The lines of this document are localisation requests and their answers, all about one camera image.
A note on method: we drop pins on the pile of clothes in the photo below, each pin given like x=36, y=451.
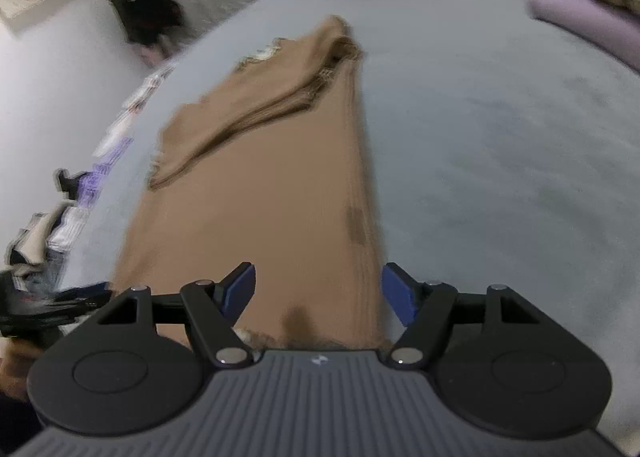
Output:
x=55, y=237

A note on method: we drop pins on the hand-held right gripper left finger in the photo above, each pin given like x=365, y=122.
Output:
x=241, y=287

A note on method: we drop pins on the brown knit sweater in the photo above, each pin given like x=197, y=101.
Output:
x=270, y=197

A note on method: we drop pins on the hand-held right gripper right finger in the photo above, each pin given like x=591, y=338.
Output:
x=400, y=294

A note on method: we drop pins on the grey bed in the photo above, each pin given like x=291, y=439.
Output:
x=500, y=162

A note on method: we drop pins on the person's left hand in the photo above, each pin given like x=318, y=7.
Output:
x=14, y=369

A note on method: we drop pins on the dark hanging clothes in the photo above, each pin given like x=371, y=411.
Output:
x=147, y=12

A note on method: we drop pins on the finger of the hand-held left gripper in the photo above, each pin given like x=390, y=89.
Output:
x=87, y=297

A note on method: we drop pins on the black stand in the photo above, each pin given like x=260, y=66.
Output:
x=67, y=183

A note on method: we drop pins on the white papers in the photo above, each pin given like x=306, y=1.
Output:
x=117, y=129

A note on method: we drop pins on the pink hanging garment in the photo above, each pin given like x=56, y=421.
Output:
x=157, y=51

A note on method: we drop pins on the purple bolster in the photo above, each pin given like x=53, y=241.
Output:
x=585, y=24

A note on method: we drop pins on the purple cloth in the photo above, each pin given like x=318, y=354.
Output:
x=107, y=169

